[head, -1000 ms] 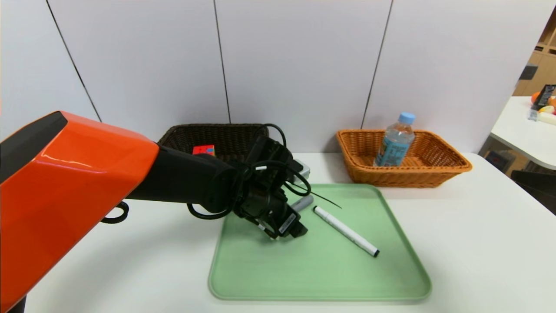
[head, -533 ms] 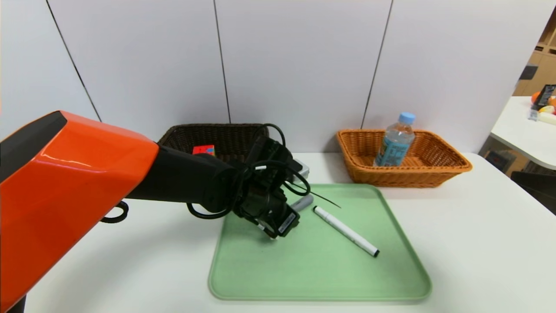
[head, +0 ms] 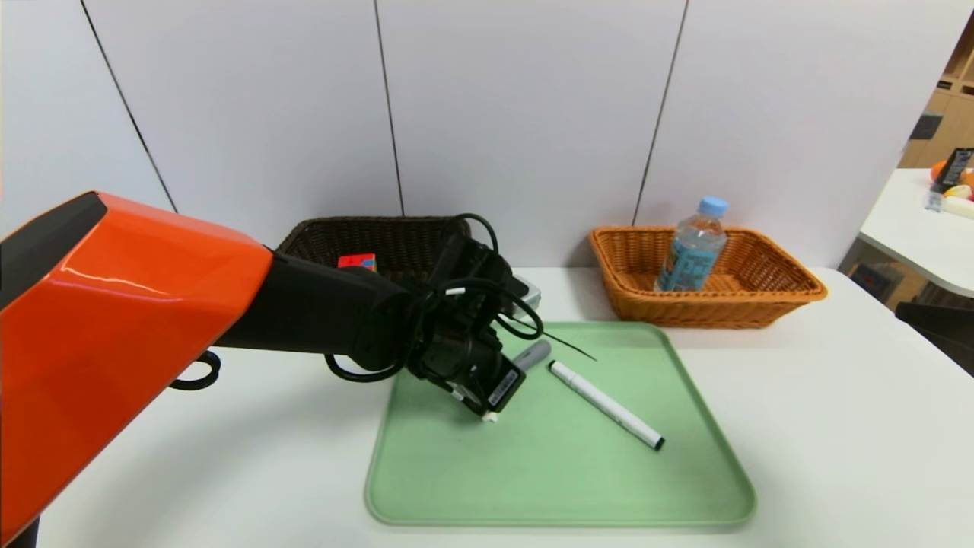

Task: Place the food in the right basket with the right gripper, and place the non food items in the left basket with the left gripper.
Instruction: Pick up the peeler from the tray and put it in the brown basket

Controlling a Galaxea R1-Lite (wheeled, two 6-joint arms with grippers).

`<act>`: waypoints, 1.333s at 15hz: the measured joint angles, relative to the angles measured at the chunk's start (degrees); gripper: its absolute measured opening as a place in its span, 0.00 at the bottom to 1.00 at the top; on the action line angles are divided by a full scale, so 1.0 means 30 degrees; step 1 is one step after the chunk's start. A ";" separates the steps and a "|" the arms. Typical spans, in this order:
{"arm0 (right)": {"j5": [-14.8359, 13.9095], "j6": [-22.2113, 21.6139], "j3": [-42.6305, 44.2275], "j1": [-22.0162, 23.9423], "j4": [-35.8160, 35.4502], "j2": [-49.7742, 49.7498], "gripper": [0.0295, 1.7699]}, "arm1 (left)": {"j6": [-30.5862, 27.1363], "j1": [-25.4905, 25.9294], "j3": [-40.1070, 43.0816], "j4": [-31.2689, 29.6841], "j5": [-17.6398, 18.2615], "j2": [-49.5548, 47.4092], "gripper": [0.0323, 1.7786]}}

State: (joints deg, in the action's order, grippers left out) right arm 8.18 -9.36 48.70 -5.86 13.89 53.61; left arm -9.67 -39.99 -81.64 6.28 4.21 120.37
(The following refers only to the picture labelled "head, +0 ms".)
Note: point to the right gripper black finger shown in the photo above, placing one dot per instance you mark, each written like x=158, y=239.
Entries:
x=947, y=323

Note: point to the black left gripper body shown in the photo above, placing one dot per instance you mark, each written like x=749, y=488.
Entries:
x=503, y=390

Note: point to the colourful puzzle cube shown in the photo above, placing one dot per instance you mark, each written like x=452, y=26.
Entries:
x=358, y=262

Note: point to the clear water bottle blue cap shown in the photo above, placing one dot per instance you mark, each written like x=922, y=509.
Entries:
x=689, y=259

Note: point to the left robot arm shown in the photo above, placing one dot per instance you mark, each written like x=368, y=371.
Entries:
x=114, y=304

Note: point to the dark brown wicker basket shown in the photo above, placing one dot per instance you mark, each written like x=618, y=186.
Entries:
x=396, y=243

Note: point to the orange wicker basket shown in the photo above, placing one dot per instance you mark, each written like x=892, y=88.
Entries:
x=723, y=308

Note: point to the black chair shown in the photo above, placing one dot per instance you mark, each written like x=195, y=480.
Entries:
x=951, y=364

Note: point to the brown cabinet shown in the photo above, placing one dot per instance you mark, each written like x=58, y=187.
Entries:
x=890, y=285

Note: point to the white side table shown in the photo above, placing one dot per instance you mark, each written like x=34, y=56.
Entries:
x=913, y=232

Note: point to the white marker pen black cap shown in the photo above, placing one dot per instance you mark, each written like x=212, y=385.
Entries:
x=605, y=403

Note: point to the white tube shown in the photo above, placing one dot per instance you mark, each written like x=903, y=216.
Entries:
x=960, y=209

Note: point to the green plastic tray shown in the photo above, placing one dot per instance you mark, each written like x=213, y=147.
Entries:
x=571, y=487

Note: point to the small clear container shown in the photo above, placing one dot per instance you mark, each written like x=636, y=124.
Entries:
x=933, y=202

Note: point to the yellow toy fruit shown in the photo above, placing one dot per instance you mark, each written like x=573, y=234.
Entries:
x=957, y=192

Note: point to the orange fruit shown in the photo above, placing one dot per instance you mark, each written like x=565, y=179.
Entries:
x=937, y=172

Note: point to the black carton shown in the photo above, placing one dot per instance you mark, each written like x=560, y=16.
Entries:
x=956, y=167

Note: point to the wooden shelf unit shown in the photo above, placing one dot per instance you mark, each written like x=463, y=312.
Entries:
x=951, y=122

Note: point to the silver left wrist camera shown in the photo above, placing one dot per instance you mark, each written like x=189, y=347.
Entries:
x=529, y=293

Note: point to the grey wall box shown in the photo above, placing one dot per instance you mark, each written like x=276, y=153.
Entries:
x=924, y=128

